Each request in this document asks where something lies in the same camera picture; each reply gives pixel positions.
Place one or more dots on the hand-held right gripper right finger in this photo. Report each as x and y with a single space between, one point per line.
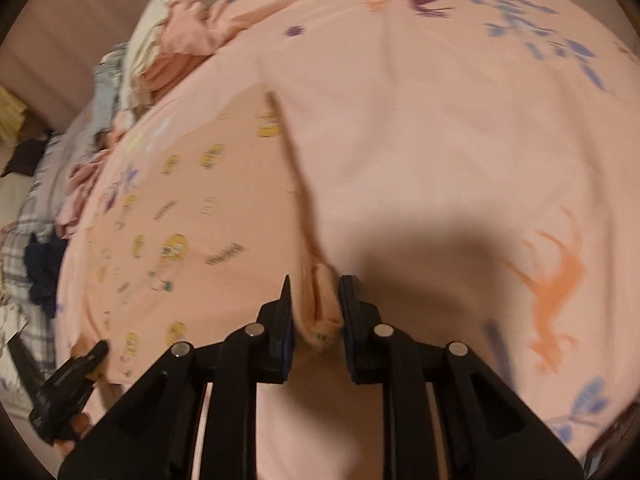
350 340

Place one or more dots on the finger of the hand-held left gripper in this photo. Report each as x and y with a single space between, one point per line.
90 360

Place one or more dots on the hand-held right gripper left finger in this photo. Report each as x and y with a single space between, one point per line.
285 345

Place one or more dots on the peach printed baby top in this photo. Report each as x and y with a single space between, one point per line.
200 220

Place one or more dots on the person's left hand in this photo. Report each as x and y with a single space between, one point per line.
79 425

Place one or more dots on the navy blue cloth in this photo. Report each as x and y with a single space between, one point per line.
45 270

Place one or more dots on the plaid pillow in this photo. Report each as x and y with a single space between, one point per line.
25 240

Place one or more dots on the pale pink garment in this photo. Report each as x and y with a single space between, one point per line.
85 195

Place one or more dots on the pink printed blanket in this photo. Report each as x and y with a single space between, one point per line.
450 135

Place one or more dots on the grey garment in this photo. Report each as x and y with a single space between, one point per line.
110 90

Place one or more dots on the folded peach garment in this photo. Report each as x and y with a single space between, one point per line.
170 70

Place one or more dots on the white garment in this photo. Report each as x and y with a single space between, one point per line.
150 25

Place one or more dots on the beige curtain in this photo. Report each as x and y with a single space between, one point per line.
85 15

